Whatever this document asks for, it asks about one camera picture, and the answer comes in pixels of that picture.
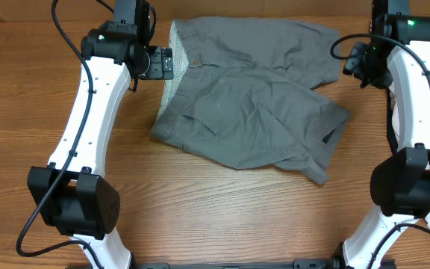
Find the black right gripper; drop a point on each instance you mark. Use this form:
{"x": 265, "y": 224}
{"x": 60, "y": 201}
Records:
{"x": 351, "y": 67}

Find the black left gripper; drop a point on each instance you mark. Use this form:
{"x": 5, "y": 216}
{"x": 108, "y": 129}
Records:
{"x": 159, "y": 69}

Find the grey shorts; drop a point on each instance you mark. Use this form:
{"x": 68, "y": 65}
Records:
{"x": 248, "y": 96}

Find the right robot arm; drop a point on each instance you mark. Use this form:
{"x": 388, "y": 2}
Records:
{"x": 399, "y": 186}

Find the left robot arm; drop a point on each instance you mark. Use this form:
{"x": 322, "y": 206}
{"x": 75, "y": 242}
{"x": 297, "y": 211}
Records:
{"x": 71, "y": 192}

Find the black garment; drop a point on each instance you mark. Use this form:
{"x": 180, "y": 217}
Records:
{"x": 412, "y": 96}

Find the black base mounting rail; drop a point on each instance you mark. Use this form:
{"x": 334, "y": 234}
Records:
{"x": 296, "y": 264}

